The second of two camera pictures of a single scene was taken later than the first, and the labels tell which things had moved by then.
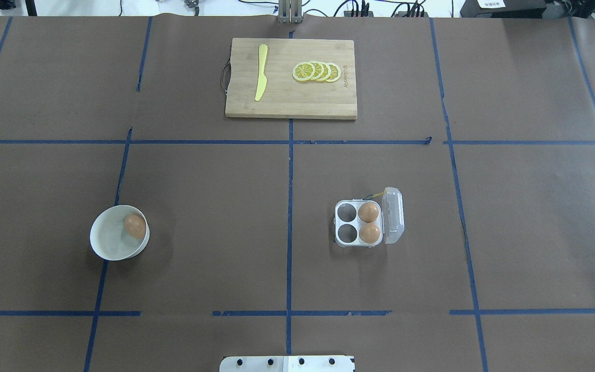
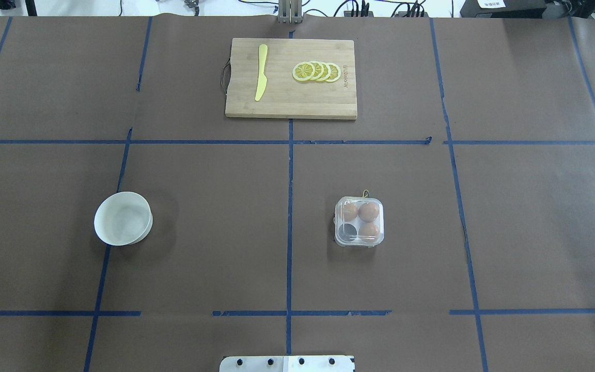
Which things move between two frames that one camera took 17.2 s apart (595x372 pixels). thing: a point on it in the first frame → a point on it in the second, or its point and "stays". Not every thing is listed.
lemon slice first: (303, 71) stays
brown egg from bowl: (135, 226) → (350, 212)
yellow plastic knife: (262, 82) stays
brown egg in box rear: (368, 212) stays
